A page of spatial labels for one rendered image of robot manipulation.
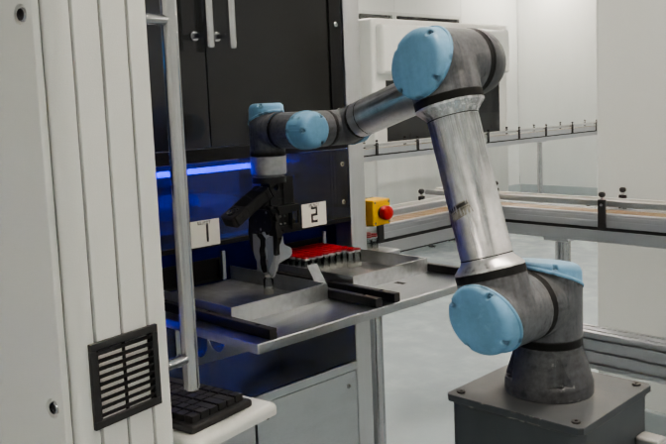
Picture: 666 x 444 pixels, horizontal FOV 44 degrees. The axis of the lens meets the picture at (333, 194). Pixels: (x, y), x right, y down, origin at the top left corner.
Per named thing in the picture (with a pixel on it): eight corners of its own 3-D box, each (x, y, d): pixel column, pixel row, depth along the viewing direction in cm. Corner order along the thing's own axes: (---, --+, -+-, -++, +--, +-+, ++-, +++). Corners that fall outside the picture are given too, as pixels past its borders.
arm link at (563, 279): (598, 332, 143) (597, 255, 141) (555, 350, 134) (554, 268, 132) (537, 320, 151) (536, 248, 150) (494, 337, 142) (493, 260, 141)
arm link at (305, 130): (342, 108, 166) (306, 109, 174) (300, 110, 159) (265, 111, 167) (344, 148, 167) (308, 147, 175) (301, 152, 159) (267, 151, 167)
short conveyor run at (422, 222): (344, 266, 232) (342, 210, 230) (307, 260, 243) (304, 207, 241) (487, 232, 279) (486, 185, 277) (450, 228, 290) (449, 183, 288)
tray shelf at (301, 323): (120, 312, 181) (119, 304, 181) (344, 261, 229) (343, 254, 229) (258, 354, 147) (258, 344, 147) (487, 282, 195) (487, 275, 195)
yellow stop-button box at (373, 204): (354, 224, 230) (353, 199, 229) (372, 221, 235) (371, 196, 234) (375, 227, 224) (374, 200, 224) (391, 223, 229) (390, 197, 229)
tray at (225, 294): (139, 299, 184) (138, 284, 184) (232, 278, 202) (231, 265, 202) (232, 325, 160) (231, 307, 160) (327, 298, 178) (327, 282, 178)
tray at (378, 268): (257, 274, 208) (256, 260, 207) (330, 257, 226) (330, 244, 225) (353, 291, 184) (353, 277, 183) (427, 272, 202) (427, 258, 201)
